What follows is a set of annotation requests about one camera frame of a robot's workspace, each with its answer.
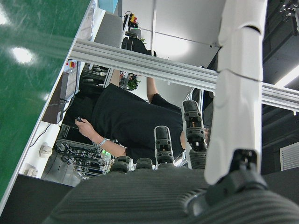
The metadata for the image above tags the black backdrop board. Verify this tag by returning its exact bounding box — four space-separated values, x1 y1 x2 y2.
0 174 79 224

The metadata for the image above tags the light blue partition panel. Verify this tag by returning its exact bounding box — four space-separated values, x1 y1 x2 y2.
97 0 120 15

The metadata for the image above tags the dark computer monitor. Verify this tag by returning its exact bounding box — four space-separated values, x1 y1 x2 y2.
42 70 78 125

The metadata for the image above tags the green potted plant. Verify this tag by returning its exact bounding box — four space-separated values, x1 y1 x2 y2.
127 76 141 91

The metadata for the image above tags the red yellow signal tower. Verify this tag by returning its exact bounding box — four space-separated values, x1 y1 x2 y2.
123 11 141 36

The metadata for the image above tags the grey partition panel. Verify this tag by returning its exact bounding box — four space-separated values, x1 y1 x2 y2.
94 13 124 49

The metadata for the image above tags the person in black shirt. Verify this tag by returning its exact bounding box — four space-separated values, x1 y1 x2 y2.
63 76 214 164

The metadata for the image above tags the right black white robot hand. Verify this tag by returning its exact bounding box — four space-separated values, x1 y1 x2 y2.
43 0 299 224

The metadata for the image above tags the white round wall device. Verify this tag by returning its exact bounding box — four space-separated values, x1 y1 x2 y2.
38 144 54 159

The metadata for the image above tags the white wall vent grille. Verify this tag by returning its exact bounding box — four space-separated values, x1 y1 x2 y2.
279 141 299 171

